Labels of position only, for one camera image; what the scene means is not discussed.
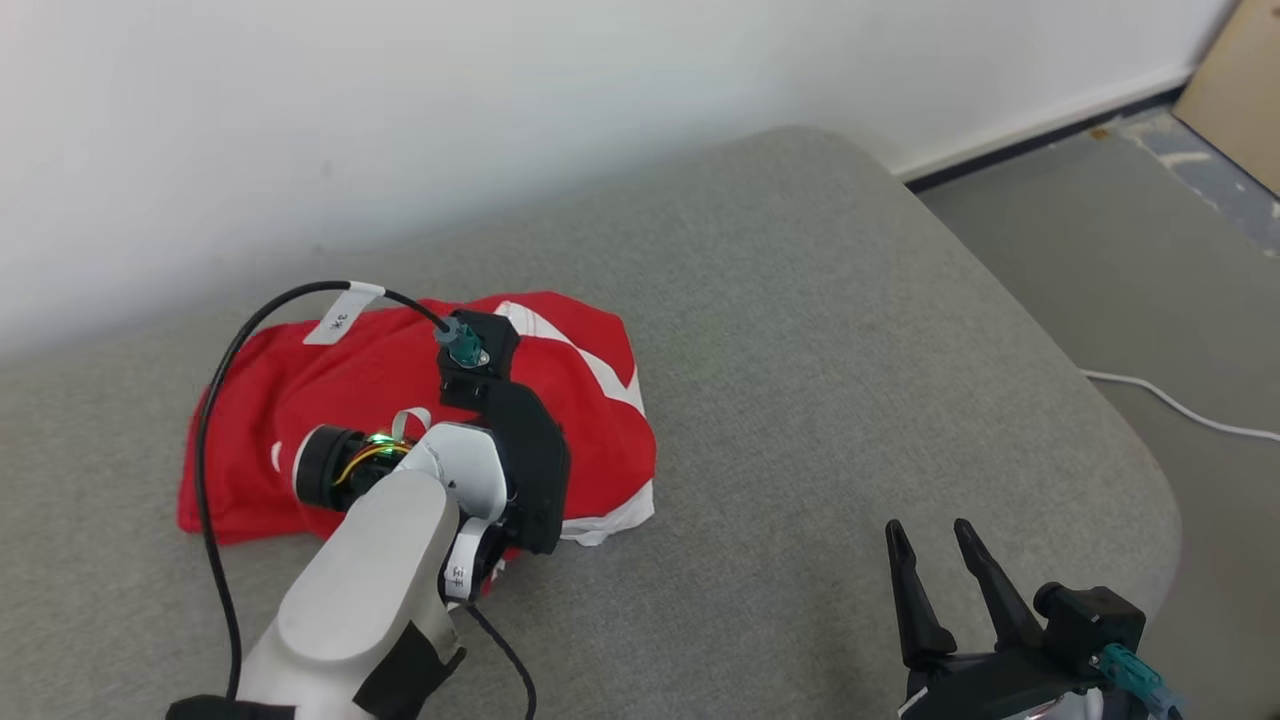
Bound teal camera connector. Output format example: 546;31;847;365
437;318;492;369
1095;644;1187;720

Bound black left camera cable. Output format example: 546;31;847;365
194;281;461;703

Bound white paper cable tag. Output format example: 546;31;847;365
303;283;386;347

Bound teal right camera connector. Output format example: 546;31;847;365
1095;644;1187;720

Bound teal left camera connector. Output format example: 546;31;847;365
437;318;492;369

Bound black baseboard strip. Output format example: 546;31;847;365
904;87;1187;194

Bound white floor cable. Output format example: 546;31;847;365
1079;368;1280;444

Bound red white-striped shorts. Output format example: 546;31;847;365
177;290;659;599

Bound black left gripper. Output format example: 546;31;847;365
440;375;572;557

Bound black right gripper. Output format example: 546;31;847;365
884;517;1106;720

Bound beige wooden cabinet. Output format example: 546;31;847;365
1174;0;1280;197

